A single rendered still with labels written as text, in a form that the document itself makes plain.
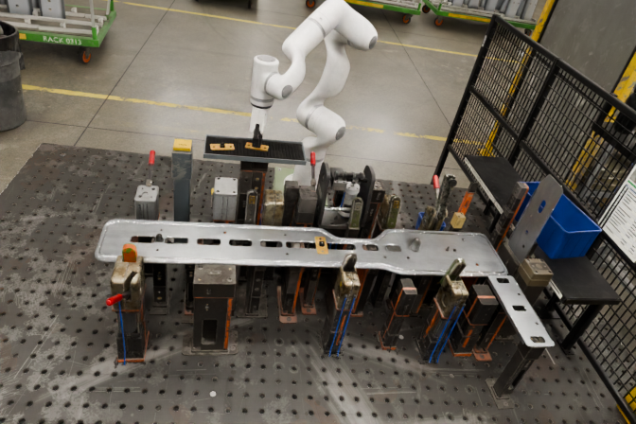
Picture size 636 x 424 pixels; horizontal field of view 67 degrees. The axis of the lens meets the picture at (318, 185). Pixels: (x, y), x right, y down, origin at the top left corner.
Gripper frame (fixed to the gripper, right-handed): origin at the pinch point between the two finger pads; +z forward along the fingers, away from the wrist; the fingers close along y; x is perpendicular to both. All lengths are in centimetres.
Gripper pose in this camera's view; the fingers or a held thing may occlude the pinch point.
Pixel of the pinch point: (256, 140)
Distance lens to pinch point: 178.3
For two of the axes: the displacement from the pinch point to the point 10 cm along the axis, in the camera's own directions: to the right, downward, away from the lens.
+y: -0.6, 5.6, -8.2
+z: -1.7, 8.1, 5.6
